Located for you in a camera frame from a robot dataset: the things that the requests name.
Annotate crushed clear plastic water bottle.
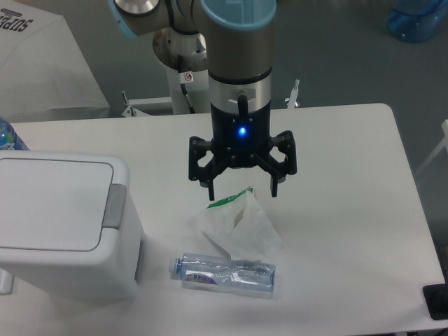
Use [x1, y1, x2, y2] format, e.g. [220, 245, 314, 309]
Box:
[169, 253, 276, 298]

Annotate white chair frame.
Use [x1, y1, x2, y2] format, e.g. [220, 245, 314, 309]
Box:
[415, 120, 447, 186]

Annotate upright blue-label water bottle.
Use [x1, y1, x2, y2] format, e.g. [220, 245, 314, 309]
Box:
[0, 118, 29, 151]

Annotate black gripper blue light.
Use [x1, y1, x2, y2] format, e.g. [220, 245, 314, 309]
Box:
[188, 94, 298, 201]

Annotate crumpled clear plastic bag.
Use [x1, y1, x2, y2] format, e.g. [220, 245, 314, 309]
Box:
[192, 186, 284, 260]

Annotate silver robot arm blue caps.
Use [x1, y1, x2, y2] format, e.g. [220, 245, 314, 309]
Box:
[109, 1, 297, 195]

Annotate black device at table edge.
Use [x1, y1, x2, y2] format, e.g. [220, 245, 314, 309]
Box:
[423, 283, 447, 321]

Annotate blue water jug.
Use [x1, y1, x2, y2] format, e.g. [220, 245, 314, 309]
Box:
[387, 1, 447, 43]

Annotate white push-lid trash can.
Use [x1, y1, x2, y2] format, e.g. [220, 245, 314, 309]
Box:
[1, 150, 145, 299]

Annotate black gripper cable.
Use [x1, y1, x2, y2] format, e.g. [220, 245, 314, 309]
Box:
[236, 91, 250, 123]

